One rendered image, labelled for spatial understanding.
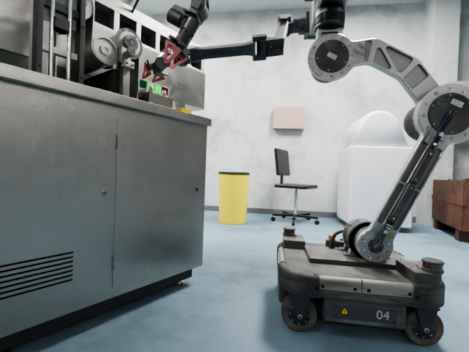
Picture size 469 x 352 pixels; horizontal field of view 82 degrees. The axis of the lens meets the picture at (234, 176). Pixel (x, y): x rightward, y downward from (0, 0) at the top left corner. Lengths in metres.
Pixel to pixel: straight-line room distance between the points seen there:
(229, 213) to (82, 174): 2.29
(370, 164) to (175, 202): 2.57
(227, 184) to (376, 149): 1.75
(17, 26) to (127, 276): 1.27
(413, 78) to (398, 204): 0.53
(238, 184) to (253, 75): 1.95
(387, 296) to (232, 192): 2.25
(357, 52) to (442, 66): 3.39
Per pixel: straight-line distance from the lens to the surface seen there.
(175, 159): 1.33
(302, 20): 1.73
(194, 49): 1.38
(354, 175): 3.40
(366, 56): 1.37
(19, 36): 1.76
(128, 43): 1.58
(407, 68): 1.40
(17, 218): 1.05
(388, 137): 3.58
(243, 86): 4.39
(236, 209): 3.17
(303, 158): 4.19
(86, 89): 1.10
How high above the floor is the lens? 0.62
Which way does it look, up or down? 1 degrees down
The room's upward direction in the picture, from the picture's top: 2 degrees clockwise
